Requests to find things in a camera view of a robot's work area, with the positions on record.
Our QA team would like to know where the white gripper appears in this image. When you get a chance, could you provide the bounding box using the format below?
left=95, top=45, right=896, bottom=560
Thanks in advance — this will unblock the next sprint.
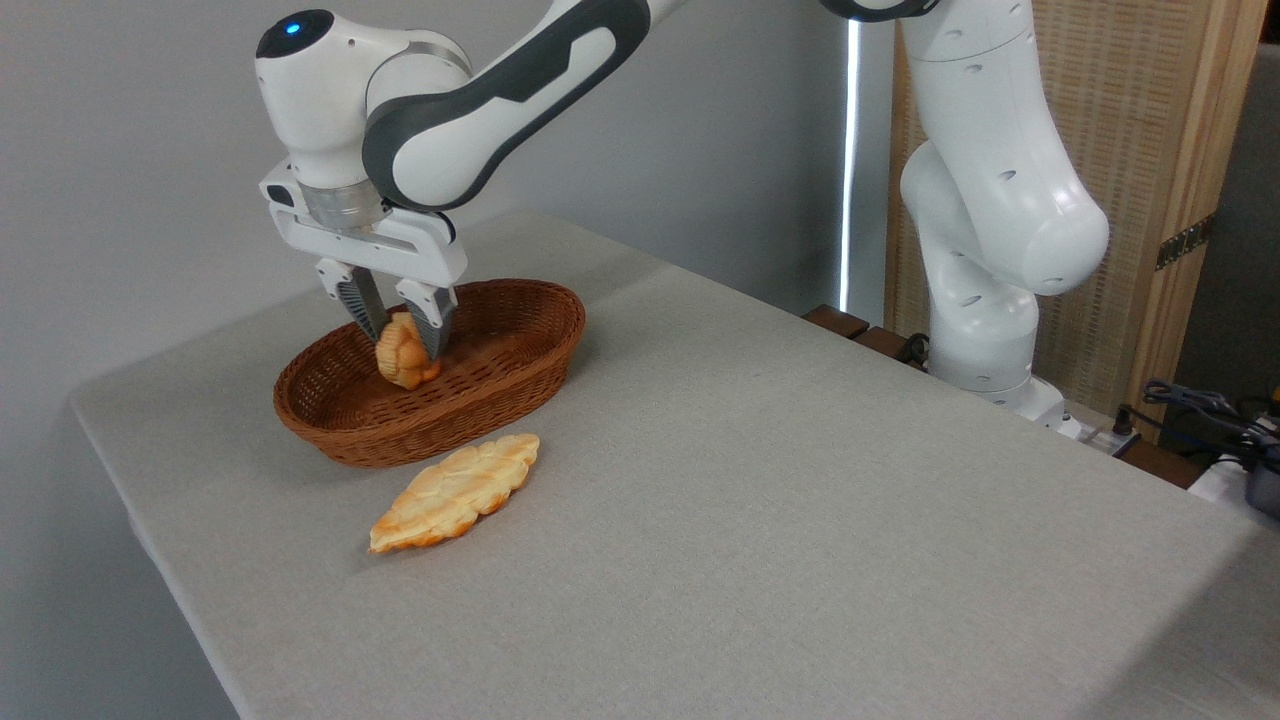
left=259, top=158, right=470, bottom=360

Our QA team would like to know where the small golden bread roll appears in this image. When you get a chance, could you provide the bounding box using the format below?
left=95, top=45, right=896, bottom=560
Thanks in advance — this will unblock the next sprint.
left=374, top=311, right=444, bottom=392

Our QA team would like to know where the white robot base plug box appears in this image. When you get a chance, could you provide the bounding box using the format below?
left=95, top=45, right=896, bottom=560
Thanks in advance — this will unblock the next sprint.
left=1058, top=404, right=1143, bottom=457

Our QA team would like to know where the flat leaf-shaped golden bread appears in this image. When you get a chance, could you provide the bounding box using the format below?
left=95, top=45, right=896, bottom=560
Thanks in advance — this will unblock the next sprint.
left=368, top=432, right=542, bottom=555

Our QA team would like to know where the brown oval wicker basket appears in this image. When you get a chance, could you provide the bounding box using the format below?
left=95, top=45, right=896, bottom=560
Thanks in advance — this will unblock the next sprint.
left=272, top=278, right=588, bottom=470

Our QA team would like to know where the wooden woven folding screen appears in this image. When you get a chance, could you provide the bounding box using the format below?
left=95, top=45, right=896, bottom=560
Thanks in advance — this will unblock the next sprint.
left=884, top=0, right=1270, bottom=443

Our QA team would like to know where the metal screen hinge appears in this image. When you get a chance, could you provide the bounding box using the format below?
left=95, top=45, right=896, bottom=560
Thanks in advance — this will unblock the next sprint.
left=1154, top=211, right=1218, bottom=272

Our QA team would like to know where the black cable bundle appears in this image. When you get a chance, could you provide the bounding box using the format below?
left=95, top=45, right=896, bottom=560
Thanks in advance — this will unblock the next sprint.
left=1142, top=379, right=1280, bottom=471

